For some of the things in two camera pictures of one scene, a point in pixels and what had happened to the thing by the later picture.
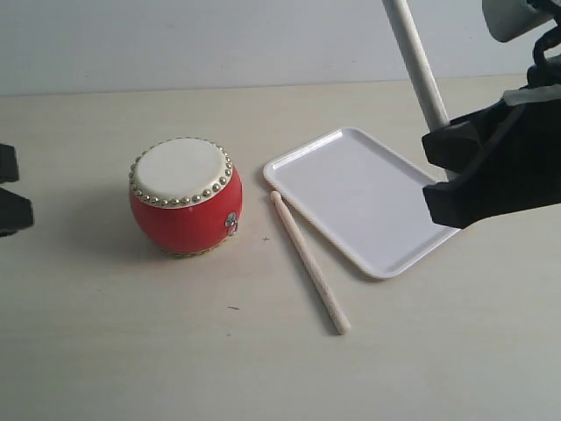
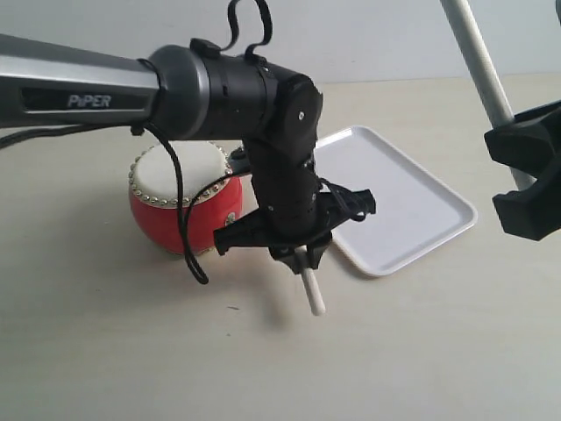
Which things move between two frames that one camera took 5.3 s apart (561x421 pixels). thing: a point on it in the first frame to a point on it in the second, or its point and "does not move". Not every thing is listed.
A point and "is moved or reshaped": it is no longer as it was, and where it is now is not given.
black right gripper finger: [460, 145] to [529, 141]
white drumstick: [419, 62] to [484, 68]
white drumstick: [341, 324] is moved or reshaped
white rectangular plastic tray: [362, 197] does not move
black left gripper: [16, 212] to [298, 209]
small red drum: [185, 196] does not move
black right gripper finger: [490, 191] to [533, 211]
